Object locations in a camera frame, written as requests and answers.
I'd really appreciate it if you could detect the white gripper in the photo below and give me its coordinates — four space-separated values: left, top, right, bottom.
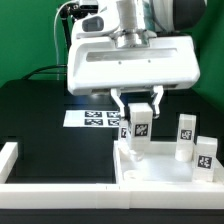
67 36 200 121

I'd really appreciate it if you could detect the white square table top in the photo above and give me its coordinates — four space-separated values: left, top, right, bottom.
113 141 224 184

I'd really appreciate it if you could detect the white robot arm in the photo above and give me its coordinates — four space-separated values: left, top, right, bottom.
67 0 207 116

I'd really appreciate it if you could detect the fiducial marker sheet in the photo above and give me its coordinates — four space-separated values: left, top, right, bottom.
63 110 119 128

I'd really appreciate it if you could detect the white U-shaped obstacle fence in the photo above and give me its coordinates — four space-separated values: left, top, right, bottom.
0 142 224 209

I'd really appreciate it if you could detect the black cable on table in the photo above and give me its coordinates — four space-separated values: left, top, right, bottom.
21 63 69 81

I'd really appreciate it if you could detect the grey hose at robot base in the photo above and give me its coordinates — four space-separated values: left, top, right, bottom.
53 0 76 66

